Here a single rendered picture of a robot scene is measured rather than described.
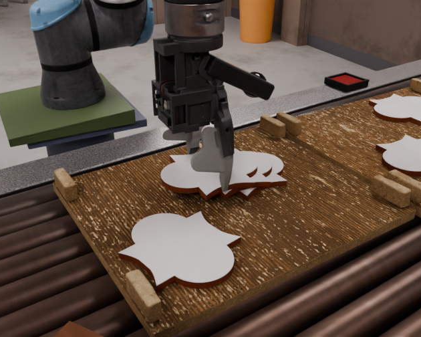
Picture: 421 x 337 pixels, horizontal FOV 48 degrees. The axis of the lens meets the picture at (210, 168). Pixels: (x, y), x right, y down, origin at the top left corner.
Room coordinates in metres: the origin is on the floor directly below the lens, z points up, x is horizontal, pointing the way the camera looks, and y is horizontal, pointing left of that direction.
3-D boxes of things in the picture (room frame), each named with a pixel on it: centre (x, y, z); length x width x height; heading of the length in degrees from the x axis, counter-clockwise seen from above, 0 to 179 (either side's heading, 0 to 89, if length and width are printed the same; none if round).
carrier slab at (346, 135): (0.81, -0.38, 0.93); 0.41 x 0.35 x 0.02; 121
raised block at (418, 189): (0.59, -0.29, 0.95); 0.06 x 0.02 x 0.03; 31
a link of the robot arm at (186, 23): (0.61, 0.02, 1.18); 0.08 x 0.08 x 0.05
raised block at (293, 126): (0.82, -0.15, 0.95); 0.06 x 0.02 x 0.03; 31
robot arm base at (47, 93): (1.08, 0.33, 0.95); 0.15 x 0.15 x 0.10
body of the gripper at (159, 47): (0.60, 0.03, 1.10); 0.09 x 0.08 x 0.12; 117
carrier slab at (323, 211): (0.59, -0.02, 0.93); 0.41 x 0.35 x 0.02; 122
